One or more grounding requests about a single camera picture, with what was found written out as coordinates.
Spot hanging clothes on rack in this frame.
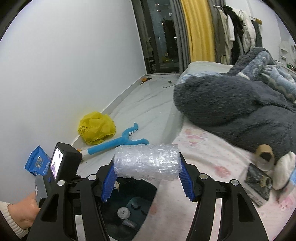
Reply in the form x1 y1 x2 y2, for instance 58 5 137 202
208 1 262 65

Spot dark grey fleece blanket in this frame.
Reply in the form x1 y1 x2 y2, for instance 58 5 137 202
172 47 296 160

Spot grey curtain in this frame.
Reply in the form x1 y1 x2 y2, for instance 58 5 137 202
170 0 190 73

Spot white rolled sock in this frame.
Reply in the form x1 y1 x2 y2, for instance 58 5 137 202
273 152 295 190

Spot pink floral bed sheet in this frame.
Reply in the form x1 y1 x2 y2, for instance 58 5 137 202
136 120 295 240

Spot brown cardboard tube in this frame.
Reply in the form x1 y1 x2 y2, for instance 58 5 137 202
255 144 275 172

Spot yellow curtain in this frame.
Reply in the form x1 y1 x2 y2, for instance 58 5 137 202
181 0 215 62

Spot blue snack bag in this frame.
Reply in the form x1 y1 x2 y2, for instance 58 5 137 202
25 146 51 176

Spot dark glass balcony door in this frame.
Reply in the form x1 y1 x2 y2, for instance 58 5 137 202
132 0 180 74

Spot dark teal trash bin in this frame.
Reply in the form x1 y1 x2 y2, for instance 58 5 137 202
100 178 157 240

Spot grey mattress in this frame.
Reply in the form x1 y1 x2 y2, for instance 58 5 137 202
159 61 233 144

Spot person's left hand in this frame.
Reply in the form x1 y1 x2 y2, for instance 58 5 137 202
8 192 40 230

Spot clear bubble wrap roll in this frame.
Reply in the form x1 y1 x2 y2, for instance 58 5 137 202
112 144 182 181

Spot orange small floor object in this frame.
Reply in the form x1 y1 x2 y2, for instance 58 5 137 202
141 77 152 84

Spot yellow plastic bag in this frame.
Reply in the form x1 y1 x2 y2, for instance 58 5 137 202
78 111 116 145

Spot white crumpled tissue ball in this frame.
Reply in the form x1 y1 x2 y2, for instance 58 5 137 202
117 207 131 220

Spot black foil wrapper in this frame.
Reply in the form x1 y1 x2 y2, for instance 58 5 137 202
242 163 273 207

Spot light blue patterned blanket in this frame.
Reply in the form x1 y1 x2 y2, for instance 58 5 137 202
228 47 295 103

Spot blue plush claw toy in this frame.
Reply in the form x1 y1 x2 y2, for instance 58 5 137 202
79 123 149 158

